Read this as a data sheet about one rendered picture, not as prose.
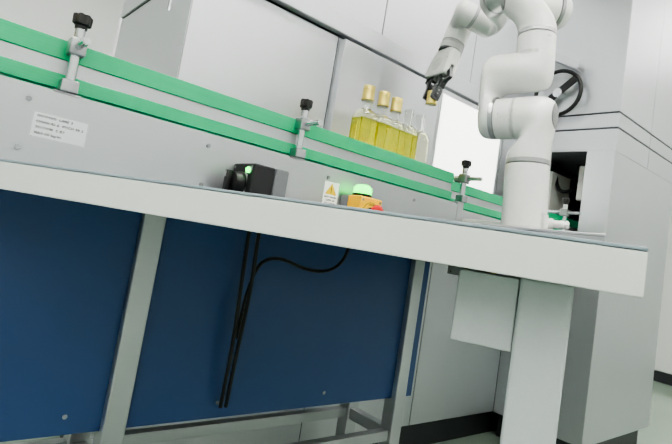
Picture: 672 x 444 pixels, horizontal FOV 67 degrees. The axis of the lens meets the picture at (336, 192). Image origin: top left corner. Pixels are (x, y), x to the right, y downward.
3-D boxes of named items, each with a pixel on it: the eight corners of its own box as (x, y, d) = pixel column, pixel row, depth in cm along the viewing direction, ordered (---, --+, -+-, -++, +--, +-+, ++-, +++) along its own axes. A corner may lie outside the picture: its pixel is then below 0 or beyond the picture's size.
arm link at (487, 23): (479, 4, 140) (449, 25, 160) (518, 26, 142) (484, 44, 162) (491, -24, 140) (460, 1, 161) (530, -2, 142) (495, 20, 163)
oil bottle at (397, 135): (382, 192, 153) (393, 123, 155) (396, 193, 149) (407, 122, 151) (369, 189, 149) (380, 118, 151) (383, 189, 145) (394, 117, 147)
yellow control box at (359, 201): (357, 229, 122) (362, 199, 122) (379, 232, 116) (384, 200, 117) (335, 225, 117) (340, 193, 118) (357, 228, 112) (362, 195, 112)
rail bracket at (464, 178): (434, 201, 158) (440, 161, 159) (481, 204, 145) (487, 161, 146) (428, 199, 156) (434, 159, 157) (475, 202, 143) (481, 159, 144)
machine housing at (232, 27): (461, 254, 327) (489, 49, 340) (586, 274, 267) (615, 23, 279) (66, 185, 178) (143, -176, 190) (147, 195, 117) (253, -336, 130)
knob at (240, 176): (232, 194, 98) (216, 191, 96) (236, 171, 98) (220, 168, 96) (244, 195, 94) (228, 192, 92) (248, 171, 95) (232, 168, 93)
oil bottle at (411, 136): (396, 196, 156) (406, 128, 158) (410, 196, 152) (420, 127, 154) (383, 192, 153) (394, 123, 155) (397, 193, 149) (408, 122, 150)
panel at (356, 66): (488, 200, 210) (499, 120, 213) (494, 200, 208) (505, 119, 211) (321, 148, 153) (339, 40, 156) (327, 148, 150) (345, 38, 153)
